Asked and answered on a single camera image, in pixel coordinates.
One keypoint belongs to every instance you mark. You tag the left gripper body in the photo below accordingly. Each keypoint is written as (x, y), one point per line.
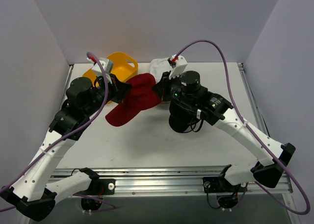
(117, 87)

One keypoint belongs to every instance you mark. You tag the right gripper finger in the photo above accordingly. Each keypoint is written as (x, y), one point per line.
(158, 89)
(164, 78)

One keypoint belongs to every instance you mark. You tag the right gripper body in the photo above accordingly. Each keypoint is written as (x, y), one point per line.
(162, 87)

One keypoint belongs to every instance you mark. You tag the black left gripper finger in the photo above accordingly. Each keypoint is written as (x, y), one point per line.
(121, 87)
(121, 95)

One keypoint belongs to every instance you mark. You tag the white hat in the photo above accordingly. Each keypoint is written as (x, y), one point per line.
(157, 67)

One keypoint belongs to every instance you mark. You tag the black cap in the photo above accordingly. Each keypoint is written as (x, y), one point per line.
(182, 120)

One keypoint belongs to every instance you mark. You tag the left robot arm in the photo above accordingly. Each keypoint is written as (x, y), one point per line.
(31, 194)

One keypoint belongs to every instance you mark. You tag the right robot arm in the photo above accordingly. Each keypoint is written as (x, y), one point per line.
(192, 105)

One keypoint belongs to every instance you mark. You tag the yellow bin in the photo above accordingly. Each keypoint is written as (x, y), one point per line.
(124, 68)

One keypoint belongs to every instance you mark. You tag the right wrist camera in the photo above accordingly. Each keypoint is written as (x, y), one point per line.
(178, 65)

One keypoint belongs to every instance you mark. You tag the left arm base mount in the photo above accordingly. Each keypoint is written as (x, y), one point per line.
(105, 186)

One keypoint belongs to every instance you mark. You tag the aluminium rail frame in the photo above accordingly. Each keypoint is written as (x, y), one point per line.
(147, 159)

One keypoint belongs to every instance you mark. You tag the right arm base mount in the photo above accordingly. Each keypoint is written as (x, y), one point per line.
(214, 185)

